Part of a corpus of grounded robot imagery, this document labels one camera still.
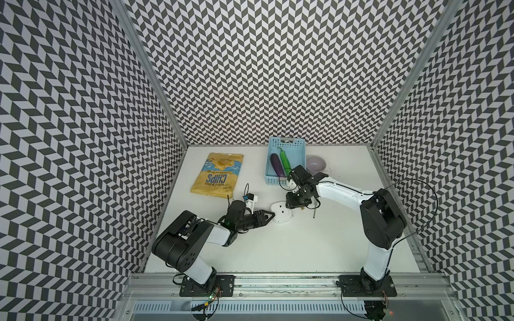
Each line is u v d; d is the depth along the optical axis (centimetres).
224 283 73
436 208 81
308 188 67
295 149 116
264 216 80
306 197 77
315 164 107
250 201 84
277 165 108
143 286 74
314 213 91
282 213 89
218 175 102
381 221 48
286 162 109
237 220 72
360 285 65
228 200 72
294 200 81
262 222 79
